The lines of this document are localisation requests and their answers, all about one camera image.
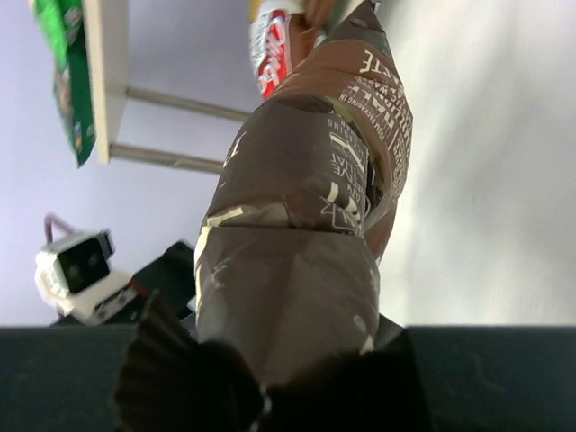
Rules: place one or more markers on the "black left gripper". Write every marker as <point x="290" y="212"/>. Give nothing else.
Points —
<point x="170" y="274"/>

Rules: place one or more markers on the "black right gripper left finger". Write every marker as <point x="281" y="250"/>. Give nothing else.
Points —
<point x="61" y="378"/>

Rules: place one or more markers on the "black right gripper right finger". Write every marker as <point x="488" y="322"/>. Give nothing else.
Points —
<point x="491" y="378"/>

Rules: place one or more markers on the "brown Kettle sea salt bag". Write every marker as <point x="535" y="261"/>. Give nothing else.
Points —
<point x="289" y="336"/>

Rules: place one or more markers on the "brown Chuba bag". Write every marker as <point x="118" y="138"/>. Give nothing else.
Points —
<point x="281" y="35"/>

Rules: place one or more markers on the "green Real hand cooked bag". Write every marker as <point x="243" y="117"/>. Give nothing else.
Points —
<point x="62" y="24"/>

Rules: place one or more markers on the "white two-tier wooden shelf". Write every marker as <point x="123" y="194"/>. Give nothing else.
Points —
<point x="107" y="43"/>

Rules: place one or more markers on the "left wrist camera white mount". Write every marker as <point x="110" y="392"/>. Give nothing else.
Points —
<point x="73" y="275"/>

